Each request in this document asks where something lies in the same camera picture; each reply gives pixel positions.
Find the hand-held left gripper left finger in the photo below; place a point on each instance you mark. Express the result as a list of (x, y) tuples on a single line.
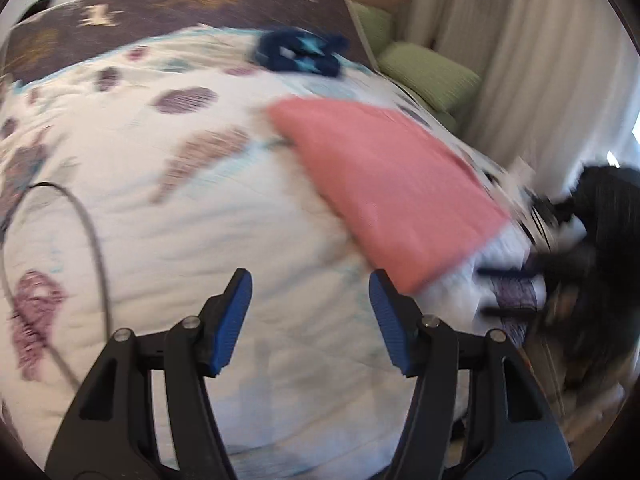
[(231, 320)]

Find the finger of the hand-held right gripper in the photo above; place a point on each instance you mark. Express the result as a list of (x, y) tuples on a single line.
[(510, 312), (510, 272)]

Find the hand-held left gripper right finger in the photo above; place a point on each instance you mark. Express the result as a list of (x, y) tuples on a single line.
[(389, 320)]

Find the pink knit shirt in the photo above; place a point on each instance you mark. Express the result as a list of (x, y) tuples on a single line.
[(390, 185)]

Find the white shell print quilt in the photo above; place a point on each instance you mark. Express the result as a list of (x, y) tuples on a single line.
[(200, 230)]

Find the beige curtain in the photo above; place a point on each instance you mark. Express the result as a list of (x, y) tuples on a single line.
[(540, 60)]

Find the large green pillow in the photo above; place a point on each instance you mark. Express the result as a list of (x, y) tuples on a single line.
[(430, 77)]

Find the navy star print garment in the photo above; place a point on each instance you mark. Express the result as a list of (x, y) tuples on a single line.
[(295, 55)]

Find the small green pillow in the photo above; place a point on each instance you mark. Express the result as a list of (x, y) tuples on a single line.
[(372, 27)]

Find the dark purple bird print blanket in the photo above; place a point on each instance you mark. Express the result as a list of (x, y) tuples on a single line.
[(175, 10)]

